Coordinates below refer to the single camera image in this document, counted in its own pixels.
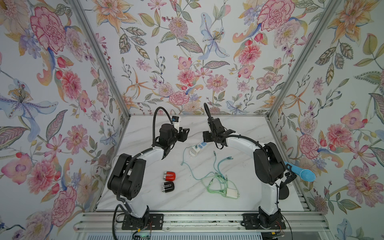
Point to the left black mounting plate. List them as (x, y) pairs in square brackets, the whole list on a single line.
[(151, 222)]

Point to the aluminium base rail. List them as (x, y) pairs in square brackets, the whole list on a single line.
[(209, 222)]

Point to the black mounting plate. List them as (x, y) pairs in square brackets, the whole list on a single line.
[(263, 221), (151, 222)]

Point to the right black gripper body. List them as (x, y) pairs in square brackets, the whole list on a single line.
[(211, 135)]

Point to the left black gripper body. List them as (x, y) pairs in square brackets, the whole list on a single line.
[(180, 134)]

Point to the red electric shaver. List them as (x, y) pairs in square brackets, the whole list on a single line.
[(169, 176)]

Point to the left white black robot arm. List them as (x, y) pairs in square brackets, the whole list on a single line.
[(126, 178)]

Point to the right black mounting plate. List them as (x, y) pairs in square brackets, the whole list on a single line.
[(263, 221)]

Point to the black electric shaver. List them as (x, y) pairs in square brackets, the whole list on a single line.
[(168, 187)]

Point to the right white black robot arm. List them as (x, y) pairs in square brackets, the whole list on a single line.
[(269, 168)]

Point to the blue microphone on stand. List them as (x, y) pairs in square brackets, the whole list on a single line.
[(291, 175)]

